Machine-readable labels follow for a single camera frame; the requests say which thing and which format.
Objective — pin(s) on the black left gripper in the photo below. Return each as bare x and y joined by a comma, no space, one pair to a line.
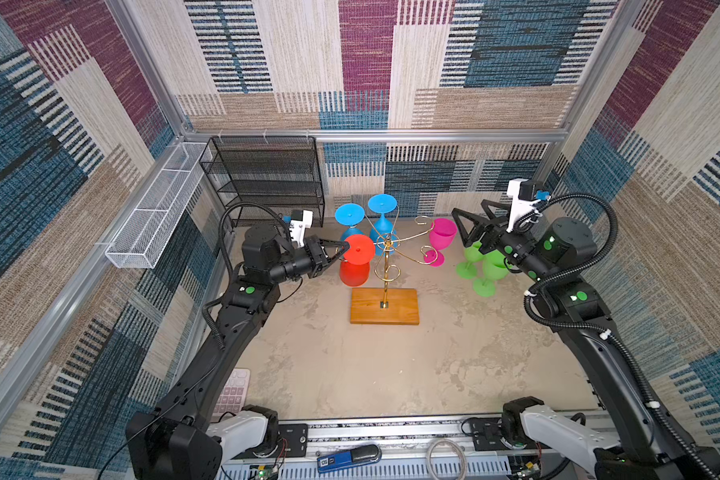
315,258

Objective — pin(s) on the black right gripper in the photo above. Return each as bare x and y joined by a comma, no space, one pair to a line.
494,231

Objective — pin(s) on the red wine glass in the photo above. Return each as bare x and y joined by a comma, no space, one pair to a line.
355,267

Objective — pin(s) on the blue wine glass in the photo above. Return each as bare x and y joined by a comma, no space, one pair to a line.
350,215
382,204

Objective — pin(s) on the magenta wine glass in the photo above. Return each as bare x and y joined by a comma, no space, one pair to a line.
441,237

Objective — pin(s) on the green wine glass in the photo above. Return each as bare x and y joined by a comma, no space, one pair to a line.
494,269
468,269

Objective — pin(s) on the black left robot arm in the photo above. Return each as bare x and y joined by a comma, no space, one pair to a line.
179,439

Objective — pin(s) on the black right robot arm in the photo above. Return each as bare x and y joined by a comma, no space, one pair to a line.
650,443

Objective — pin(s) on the wooden rack base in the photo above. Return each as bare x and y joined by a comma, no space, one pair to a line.
379,306

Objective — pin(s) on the black mesh shelf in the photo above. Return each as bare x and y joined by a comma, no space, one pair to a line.
282,173

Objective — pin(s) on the white pink calculator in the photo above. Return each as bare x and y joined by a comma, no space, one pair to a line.
233,395

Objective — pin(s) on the blue black stapler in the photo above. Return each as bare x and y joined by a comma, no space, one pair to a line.
348,459

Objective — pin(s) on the gold wire glass rack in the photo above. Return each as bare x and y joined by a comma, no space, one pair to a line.
392,243

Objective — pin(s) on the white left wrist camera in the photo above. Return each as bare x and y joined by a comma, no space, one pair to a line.
299,221

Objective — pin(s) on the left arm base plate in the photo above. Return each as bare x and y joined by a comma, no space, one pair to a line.
292,440

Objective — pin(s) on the white wire basket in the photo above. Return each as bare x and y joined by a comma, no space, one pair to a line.
141,241

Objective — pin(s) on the aluminium mounting rail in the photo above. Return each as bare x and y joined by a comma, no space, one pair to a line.
420,447

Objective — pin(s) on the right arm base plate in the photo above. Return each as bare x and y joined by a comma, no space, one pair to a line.
486,433

